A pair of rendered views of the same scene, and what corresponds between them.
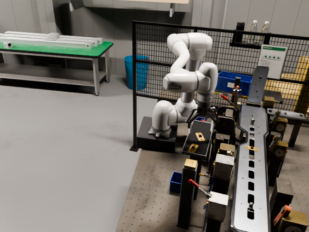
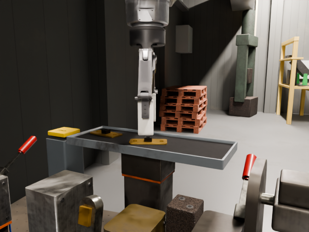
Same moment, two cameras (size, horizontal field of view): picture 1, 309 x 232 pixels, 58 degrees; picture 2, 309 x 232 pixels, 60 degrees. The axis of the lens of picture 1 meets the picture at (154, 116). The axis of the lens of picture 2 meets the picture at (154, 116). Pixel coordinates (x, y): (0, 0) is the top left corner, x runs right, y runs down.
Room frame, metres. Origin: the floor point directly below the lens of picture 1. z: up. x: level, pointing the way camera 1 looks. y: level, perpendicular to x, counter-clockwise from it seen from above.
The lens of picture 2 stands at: (1.53, -0.85, 1.32)
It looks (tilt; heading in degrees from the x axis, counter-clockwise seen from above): 10 degrees down; 100
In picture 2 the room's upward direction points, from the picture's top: straight up
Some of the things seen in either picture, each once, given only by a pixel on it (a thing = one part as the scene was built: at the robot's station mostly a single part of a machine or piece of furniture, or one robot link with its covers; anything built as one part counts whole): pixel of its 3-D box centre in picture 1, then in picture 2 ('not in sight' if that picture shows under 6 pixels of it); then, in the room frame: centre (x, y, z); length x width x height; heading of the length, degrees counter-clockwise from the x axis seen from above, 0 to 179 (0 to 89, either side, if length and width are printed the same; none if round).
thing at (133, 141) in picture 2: (200, 136); (148, 139); (1.41, -0.28, 1.17); 0.08 x 0.04 x 0.01; 8
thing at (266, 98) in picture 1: (265, 116); not in sight; (2.21, -1.00, 0.88); 0.08 x 0.08 x 0.36; 73
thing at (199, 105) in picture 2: not in sight; (185, 107); (1.11, 5.32, 0.46); 1.28 x 0.89 x 0.91; 82
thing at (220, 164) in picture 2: (198, 137); (148, 142); (1.41, -0.27, 1.16); 0.37 x 0.14 x 0.02; 163
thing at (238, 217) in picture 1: (252, 150); not in sight; (1.51, -0.66, 1.00); 1.38 x 0.22 x 0.02; 163
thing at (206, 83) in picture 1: (205, 77); not in sight; (1.41, -0.27, 1.54); 0.13 x 0.11 x 0.16; 106
